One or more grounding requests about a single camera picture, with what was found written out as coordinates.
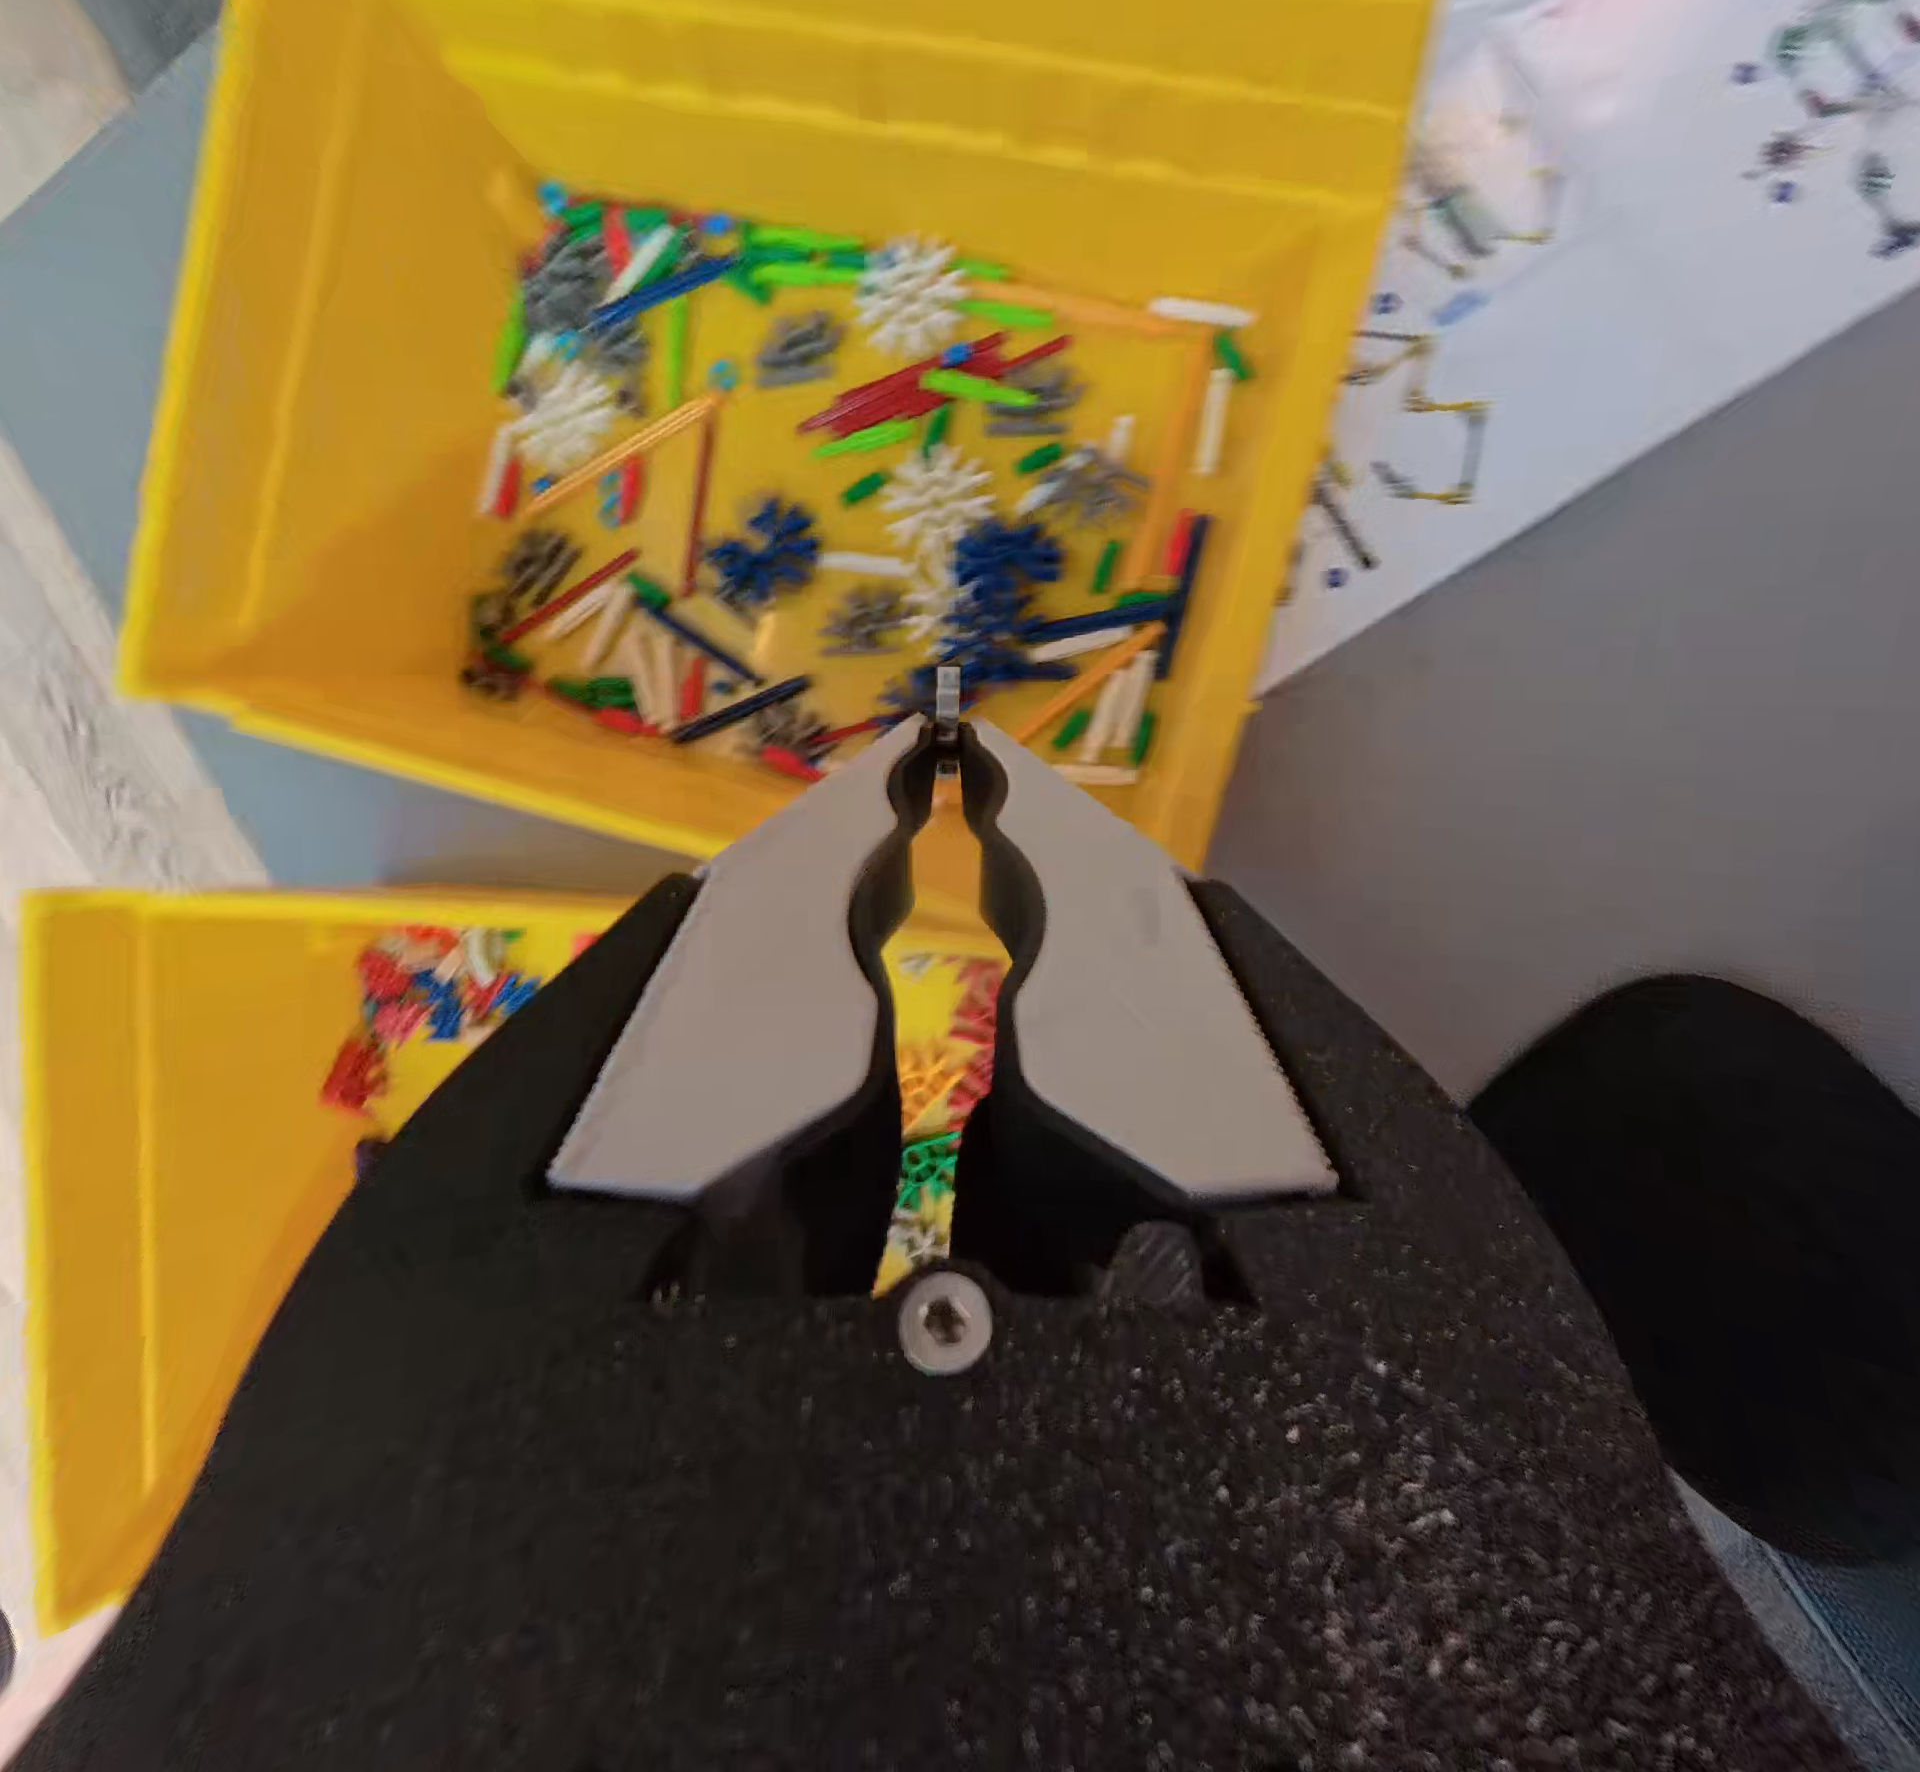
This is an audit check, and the heap of colourful connector pieces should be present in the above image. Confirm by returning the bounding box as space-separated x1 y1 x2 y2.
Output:
319 920 1008 1268

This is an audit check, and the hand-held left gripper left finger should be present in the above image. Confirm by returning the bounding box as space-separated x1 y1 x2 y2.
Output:
544 721 935 1296

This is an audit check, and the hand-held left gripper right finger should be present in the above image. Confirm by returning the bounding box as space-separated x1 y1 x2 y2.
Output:
948 721 1340 1296

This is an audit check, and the white building instruction sheet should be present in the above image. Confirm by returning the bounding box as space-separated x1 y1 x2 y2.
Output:
821 0 1920 696

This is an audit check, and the yellow connector parts bin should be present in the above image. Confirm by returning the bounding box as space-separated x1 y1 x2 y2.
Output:
15 885 1008 1637

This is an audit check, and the yellow rod parts bin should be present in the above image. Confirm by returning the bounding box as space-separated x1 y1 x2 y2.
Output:
113 0 1441 880

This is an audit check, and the heap of colourful small rods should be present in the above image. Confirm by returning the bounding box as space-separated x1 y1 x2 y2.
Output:
454 181 1264 792

